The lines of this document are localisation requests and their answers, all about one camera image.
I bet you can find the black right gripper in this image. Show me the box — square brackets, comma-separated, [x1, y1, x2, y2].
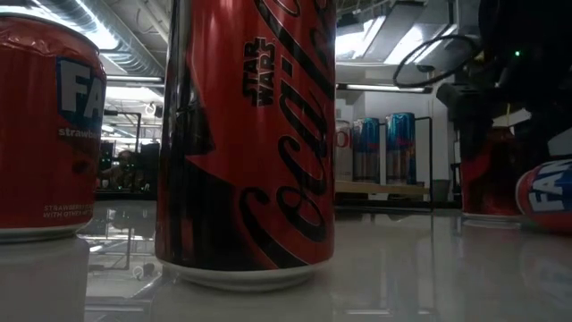
[436, 26, 572, 169]

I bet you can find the red Coca-Cola can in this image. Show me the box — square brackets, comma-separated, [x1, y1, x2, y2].
[459, 127, 525, 220]

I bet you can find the red Fanta strawberry can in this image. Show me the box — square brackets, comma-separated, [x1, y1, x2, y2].
[516, 158, 572, 234]
[0, 12, 107, 245]

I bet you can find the silver can with red print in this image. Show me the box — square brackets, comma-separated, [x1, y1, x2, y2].
[334, 119, 354, 182]

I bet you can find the red Star Wars cola can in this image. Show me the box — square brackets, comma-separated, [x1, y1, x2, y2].
[155, 0, 337, 292]

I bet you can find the grey waste bin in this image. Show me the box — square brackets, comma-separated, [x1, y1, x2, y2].
[432, 178, 452, 202]

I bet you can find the silver and teal energy can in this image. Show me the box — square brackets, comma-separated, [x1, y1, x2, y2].
[352, 117, 381, 183]
[386, 112, 417, 185]

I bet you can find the person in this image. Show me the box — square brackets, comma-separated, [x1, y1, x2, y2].
[105, 149, 139, 191]

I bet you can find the black looped cable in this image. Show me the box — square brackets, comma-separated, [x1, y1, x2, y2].
[391, 34, 483, 89]

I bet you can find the silver ceiling duct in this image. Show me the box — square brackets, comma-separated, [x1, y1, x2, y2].
[39, 0, 166, 77]

